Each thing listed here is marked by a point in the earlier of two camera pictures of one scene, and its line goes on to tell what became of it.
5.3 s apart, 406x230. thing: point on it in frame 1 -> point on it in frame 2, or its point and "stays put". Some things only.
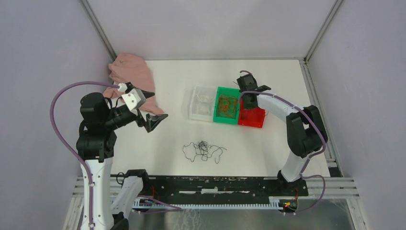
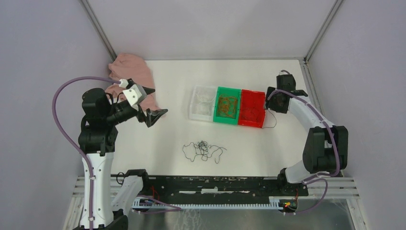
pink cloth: (132, 69) stays put
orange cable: (227, 105) stays put
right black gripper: (247, 106) -> (269, 103)
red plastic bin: (253, 117) stays put
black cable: (265, 111) -> (276, 121)
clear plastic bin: (202, 103) stays put
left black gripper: (151, 120) -> (152, 116)
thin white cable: (204, 101) stays put
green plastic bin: (226, 105) stays put
